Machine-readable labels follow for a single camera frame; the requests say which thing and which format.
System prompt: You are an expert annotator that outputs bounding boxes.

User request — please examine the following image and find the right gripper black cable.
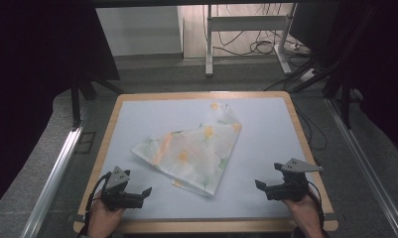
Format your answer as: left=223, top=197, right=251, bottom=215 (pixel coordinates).
left=307, top=181, right=328, bottom=232

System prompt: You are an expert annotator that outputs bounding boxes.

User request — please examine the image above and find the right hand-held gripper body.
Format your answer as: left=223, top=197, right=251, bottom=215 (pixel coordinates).
left=266, top=158, right=324, bottom=202

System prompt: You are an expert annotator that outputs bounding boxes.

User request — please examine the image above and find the wooden table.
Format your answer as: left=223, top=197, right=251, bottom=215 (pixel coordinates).
left=72, top=91, right=339, bottom=234

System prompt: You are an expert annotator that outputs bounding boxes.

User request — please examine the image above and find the person's right hand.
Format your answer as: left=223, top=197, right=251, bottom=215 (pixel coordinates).
left=282, top=194, right=324, bottom=238

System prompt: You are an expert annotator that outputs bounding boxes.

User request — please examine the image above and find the white cabinet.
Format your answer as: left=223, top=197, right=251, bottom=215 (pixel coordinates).
left=95, top=5, right=185, bottom=58

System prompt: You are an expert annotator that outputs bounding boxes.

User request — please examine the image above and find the dark floor plate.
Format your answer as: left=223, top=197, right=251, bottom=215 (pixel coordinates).
left=73, top=131, right=97, bottom=155

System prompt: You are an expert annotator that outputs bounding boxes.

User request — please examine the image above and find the white metal desk frame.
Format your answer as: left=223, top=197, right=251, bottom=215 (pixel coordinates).
left=204, top=3, right=294, bottom=77

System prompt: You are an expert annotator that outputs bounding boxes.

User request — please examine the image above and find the person's left hand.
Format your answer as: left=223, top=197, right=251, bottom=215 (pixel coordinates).
left=87, top=193, right=126, bottom=238

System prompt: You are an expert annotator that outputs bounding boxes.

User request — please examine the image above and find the black cable on carpet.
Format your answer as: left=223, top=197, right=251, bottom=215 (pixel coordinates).
left=292, top=102, right=329, bottom=152

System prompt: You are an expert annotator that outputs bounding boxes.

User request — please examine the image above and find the black metal stand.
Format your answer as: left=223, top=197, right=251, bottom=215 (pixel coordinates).
left=322, top=62, right=356, bottom=131
left=69, top=72, right=125, bottom=131

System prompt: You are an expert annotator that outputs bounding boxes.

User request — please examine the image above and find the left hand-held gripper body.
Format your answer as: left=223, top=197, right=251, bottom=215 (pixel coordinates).
left=100, top=166, right=145, bottom=212

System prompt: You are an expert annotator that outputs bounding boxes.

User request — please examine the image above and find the black curtain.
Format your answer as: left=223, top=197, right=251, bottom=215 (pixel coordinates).
left=319, top=0, right=398, bottom=158
left=0, top=0, right=121, bottom=216

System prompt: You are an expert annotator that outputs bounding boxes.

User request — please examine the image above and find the white power strip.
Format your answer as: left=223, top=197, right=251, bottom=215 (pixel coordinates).
left=299, top=67, right=318, bottom=83

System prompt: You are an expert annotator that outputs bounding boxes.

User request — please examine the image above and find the tangle of black floor cables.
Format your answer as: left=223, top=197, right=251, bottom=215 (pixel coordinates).
left=212, top=3, right=309, bottom=58

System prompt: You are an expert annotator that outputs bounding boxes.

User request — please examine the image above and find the white table mat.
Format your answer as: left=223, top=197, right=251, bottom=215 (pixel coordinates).
left=96, top=97, right=315, bottom=221

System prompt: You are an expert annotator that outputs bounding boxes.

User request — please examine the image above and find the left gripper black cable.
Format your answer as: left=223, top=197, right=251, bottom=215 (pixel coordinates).
left=76, top=172, right=112, bottom=238

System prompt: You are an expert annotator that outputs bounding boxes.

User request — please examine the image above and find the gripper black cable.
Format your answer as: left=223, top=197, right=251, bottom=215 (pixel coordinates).
left=76, top=172, right=112, bottom=238
left=307, top=181, right=328, bottom=232

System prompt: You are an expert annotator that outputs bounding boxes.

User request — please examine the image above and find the white leaf-print cloth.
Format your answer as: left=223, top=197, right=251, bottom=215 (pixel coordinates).
left=131, top=101, right=243, bottom=196

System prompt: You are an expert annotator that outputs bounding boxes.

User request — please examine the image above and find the aluminium rail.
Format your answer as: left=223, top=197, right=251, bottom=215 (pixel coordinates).
left=325, top=97, right=398, bottom=238
left=19, top=127, right=85, bottom=238

